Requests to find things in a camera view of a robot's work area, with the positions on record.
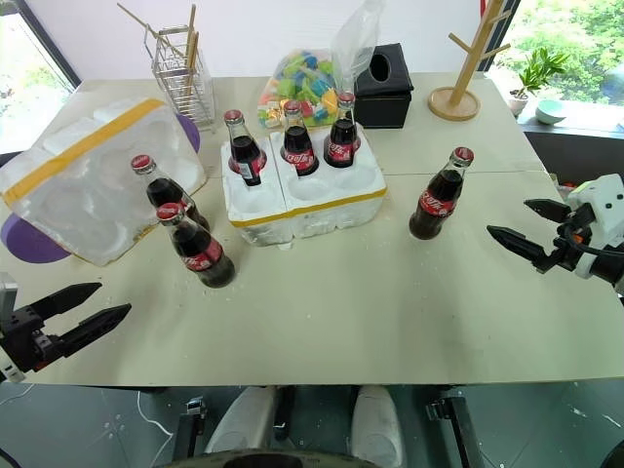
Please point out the large white foam block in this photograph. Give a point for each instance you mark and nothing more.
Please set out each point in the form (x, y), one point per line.
(92, 180)

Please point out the white foam bottle tray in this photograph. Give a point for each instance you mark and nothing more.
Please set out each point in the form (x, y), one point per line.
(312, 207)

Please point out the purple round mat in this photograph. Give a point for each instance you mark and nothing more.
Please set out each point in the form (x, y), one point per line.
(29, 244)

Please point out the wooden mug tree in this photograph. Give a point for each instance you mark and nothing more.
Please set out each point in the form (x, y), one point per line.
(463, 83)

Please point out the wooden chopstick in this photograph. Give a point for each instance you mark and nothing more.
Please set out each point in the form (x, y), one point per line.
(187, 53)
(193, 61)
(146, 25)

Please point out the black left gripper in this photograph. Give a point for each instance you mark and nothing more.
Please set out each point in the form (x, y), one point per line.
(24, 336)

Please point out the white rounded robot foot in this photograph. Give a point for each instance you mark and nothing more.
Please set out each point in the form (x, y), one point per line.
(246, 419)
(375, 424)

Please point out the clear plastic bag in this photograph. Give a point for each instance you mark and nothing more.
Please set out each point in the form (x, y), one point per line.
(353, 34)

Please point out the potted green plant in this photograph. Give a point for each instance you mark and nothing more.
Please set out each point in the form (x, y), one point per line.
(534, 73)

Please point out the black tissue box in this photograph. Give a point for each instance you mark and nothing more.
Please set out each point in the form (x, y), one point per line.
(382, 97)

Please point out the pale green bowl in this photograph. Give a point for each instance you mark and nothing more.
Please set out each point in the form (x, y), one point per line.
(551, 112)

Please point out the bag of colourful blocks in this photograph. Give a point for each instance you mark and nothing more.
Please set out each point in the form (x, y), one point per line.
(302, 80)

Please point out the glass cola bottle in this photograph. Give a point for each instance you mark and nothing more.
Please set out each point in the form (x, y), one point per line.
(436, 202)
(246, 151)
(341, 141)
(298, 146)
(202, 253)
(163, 187)

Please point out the dark rounded robot body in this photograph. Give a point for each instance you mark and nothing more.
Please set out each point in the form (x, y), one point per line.
(273, 460)

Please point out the black table leg bracket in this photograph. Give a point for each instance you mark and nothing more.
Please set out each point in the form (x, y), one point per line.
(192, 424)
(458, 424)

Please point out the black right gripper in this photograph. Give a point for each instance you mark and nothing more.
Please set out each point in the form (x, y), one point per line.
(568, 248)

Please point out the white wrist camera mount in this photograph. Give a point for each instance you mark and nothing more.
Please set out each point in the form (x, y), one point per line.
(604, 200)
(7, 292)

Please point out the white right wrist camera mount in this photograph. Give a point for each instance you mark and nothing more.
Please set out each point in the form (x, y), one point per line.
(604, 200)

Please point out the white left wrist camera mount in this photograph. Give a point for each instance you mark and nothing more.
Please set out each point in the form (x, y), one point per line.
(7, 292)

